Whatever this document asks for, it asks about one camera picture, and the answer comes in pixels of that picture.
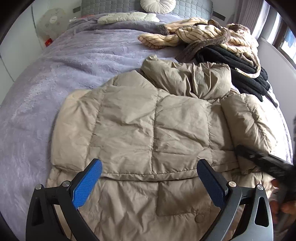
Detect beige quilted puffer jacket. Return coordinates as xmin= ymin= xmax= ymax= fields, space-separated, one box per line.
xmin=47 ymin=56 xmax=276 ymax=240

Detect black folded clothes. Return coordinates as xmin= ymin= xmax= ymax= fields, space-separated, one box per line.
xmin=182 ymin=45 xmax=271 ymax=103

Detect person's right hand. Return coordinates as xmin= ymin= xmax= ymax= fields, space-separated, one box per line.
xmin=269 ymin=179 xmax=296 ymax=225

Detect grey padded side panel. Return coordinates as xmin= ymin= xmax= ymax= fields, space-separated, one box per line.
xmin=256 ymin=37 xmax=296 ymax=149

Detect beige striped garment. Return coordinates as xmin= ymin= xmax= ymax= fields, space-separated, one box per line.
xmin=138 ymin=18 xmax=261 ymax=78

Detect grey curtain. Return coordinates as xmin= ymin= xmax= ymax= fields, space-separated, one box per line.
xmin=233 ymin=0 xmax=270 ymax=39

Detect grey quilted headboard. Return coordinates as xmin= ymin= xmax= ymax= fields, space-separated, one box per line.
xmin=81 ymin=0 xmax=213 ymax=20

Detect lavender embossed bedspread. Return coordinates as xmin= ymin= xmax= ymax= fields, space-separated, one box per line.
xmin=0 ymin=12 xmax=293 ymax=241

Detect round white cushion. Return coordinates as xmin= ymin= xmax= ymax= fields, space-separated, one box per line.
xmin=140 ymin=0 xmax=176 ymax=14

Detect white folded quilted cloth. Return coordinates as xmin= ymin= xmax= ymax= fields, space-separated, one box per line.
xmin=97 ymin=11 xmax=160 ymax=25

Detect white wardrobe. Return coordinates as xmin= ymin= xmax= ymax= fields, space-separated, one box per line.
xmin=1 ymin=6 xmax=43 ymax=101

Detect red small box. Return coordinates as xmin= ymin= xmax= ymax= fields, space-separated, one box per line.
xmin=45 ymin=38 xmax=53 ymax=47

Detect white standing fan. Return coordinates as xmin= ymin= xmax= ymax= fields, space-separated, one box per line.
xmin=37 ymin=8 xmax=69 ymax=40

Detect grey purple fleece blanket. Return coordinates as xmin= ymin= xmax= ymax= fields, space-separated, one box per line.
xmin=66 ymin=16 xmax=169 ymax=35

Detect window with dark frame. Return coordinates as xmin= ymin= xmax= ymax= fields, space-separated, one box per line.
xmin=253 ymin=1 xmax=295 ymax=68

